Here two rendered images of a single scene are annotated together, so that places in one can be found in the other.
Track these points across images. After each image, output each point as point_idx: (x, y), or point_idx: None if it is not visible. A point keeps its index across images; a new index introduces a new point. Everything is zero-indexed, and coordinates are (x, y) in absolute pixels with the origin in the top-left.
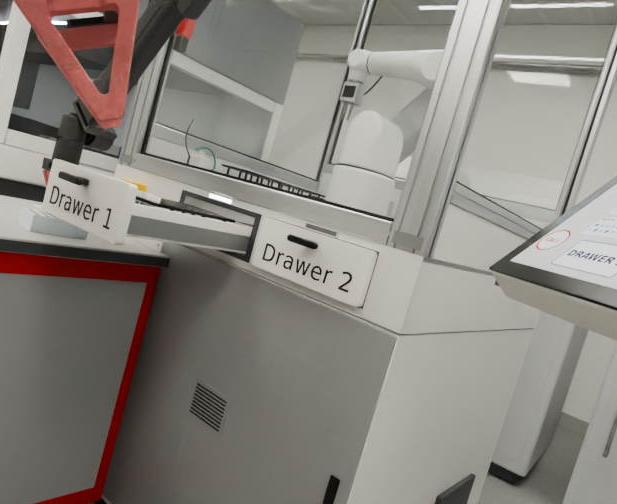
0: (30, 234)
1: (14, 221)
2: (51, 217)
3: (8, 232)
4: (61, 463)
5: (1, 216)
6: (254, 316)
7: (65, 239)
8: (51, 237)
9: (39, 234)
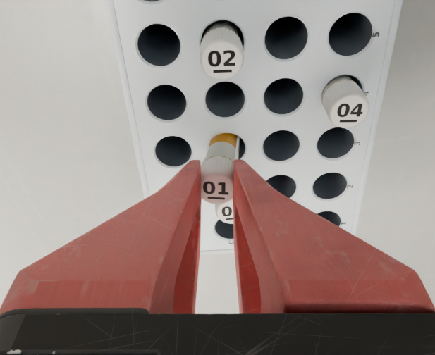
0: (395, 201)
1: (129, 204)
2: (353, 174)
3: (404, 262)
4: None
5: (57, 232)
6: None
7: (429, 61)
8: (413, 127)
9: (372, 165)
